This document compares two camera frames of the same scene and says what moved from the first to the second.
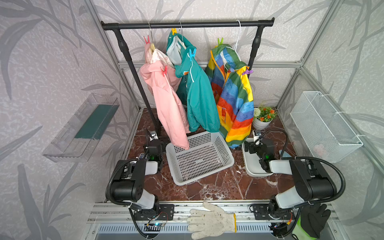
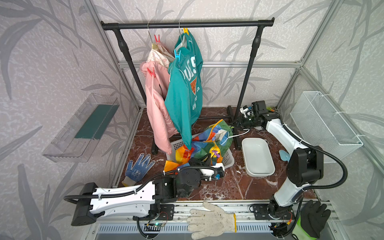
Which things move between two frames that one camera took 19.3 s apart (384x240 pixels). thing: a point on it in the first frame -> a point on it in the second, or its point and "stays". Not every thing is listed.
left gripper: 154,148 -> 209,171
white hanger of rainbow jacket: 238,34 -> 235,136
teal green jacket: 196,90 -> 183,86
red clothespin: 164,71 -> 152,73
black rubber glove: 313,217 stays
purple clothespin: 247,72 -> 216,153
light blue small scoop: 285,154 stays
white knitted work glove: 213,223 stays
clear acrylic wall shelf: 78,139 stays
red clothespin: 148,41 -> 158,40
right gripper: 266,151 -> 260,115
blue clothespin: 191,54 -> 177,55
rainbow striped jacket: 233,93 -> 209,145
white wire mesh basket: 327,135 stays
